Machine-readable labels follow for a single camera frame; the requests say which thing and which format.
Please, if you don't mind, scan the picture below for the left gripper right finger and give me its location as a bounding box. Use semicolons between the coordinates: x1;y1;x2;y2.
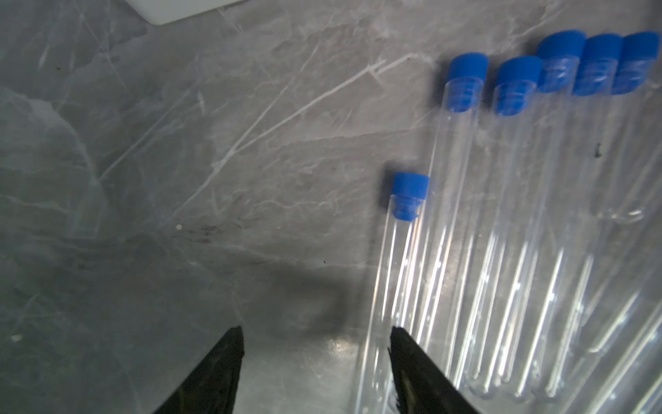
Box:
389;326;478;414

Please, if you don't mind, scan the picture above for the test tube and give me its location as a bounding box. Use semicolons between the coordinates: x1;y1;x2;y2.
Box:
461;29;587;398
534;31;661;402
352;172;429;413
598;83;661;224
403;53;489;348
446;55;542;387
498;33;623;401

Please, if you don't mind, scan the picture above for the white rectangular plastic box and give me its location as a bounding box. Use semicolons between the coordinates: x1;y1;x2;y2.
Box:
126;0;241;26

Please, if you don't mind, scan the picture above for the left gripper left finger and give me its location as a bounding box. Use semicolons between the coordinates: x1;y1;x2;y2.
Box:
154;326;245;414

